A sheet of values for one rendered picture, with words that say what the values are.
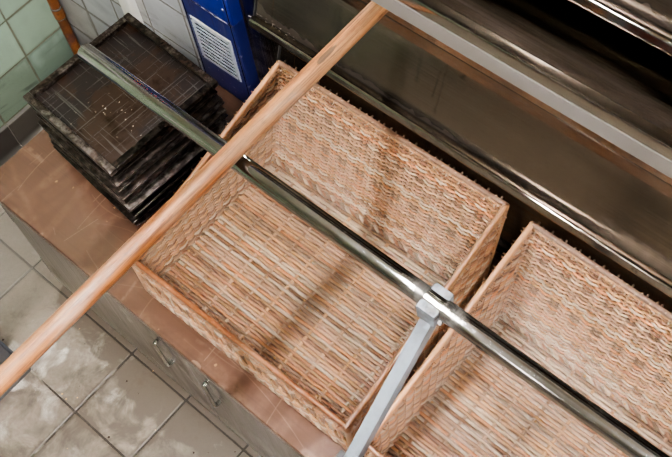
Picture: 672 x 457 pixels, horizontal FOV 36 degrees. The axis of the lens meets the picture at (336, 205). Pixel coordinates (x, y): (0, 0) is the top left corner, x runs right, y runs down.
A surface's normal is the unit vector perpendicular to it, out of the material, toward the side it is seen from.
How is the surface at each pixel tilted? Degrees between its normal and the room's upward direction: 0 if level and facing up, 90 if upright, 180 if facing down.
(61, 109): 0
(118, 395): 0
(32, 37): 90
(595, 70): 10
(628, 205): 70
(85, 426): 0
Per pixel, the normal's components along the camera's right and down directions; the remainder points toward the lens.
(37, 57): 0.76, 0.53
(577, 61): 0.03, -0.61
